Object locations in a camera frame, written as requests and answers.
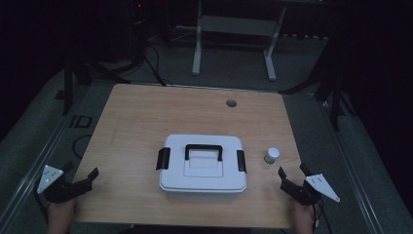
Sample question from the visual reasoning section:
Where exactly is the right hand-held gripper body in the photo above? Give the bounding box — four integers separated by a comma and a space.
281, 174, 341, 207

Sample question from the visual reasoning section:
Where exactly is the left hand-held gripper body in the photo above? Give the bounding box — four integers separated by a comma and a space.
36, 164, 94, 205

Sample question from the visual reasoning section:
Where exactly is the small white-capped bottle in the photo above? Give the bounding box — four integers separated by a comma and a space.
263, 146, 281, 166

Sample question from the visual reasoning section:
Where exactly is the white box lid black handle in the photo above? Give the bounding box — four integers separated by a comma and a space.
155, 134, 248, 194

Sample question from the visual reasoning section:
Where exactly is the white plastic storage box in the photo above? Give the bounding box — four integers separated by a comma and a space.
164, 189, 244, 204

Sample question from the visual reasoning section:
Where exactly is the person's right hand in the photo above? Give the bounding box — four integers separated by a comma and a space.
291, 202, 321, 234

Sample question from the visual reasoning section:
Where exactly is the person's left hand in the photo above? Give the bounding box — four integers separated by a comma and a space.
47, 198, 78, 234

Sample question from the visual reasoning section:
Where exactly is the black metal stand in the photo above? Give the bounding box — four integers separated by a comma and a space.
278, 32, 358, 132
60, 57, 132, 117

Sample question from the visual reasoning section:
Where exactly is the metal floor rail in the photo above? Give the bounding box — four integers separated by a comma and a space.
319, 98, 386, 234
0, 108, 77, 228

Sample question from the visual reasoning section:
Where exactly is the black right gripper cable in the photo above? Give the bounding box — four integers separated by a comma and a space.
311, 198, 334, 234

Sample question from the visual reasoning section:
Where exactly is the black floor cable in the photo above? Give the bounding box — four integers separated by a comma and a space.
141, 43, 173, 88

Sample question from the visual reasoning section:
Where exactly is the white metal desk frame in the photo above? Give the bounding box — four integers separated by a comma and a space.
191, 0, 288, 83

